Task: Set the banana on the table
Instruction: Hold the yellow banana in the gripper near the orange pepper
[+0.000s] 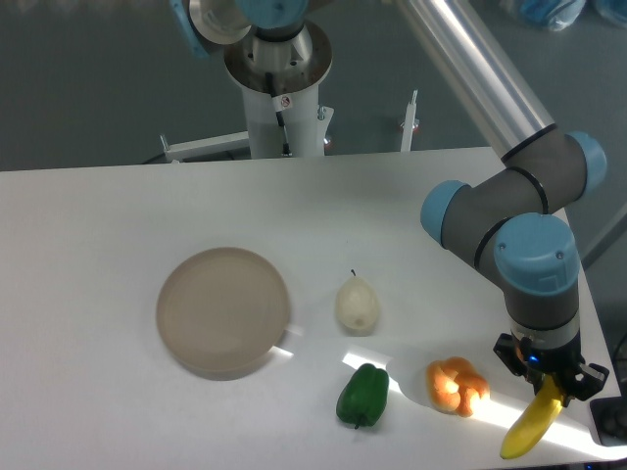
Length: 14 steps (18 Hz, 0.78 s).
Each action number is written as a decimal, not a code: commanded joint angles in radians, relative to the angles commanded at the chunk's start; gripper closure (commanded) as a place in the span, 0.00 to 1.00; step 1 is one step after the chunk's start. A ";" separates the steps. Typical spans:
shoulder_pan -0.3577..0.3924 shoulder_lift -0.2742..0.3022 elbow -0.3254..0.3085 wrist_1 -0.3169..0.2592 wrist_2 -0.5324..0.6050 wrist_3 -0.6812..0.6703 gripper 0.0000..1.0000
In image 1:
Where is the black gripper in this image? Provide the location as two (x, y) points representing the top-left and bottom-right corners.
(493, 333), (609, 407)

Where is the white left frame bracket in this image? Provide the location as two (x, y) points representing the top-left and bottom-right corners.
(160, 131), (249, 163)

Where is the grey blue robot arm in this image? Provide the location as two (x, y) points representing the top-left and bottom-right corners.
(170, 1), (608, 401)

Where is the orange braided bread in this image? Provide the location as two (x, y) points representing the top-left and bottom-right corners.
(425, 356), (491, 418)

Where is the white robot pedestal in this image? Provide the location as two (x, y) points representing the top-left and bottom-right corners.
(224, 21), (334, 160)

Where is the yellow banana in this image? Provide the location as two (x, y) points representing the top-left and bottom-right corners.
(500, 375), (564, 460)

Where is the white right frame bracket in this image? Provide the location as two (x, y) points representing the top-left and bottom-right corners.
(400, 89), (419, 153)

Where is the white frame bracket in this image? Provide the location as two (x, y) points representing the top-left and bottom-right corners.
(160, 131), (249, 163)
(400, 89), (419, 153)

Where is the black device at table corner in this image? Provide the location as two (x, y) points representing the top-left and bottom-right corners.
(590, 397), (626, 447)

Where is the blue plastic bag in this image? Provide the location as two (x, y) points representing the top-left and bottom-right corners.
(499, 0), (586, 32)

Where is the green bell pepper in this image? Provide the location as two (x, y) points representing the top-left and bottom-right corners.
(336, 363), (390, 429)

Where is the beige round plate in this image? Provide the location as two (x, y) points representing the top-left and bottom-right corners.
(156, 247), (291, 380)

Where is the black pedestal cable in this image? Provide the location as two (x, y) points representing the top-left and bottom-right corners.
(265, 71), (293, 158)

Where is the pale white pear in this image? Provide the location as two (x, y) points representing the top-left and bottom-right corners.
(334, 269), (381, 336)

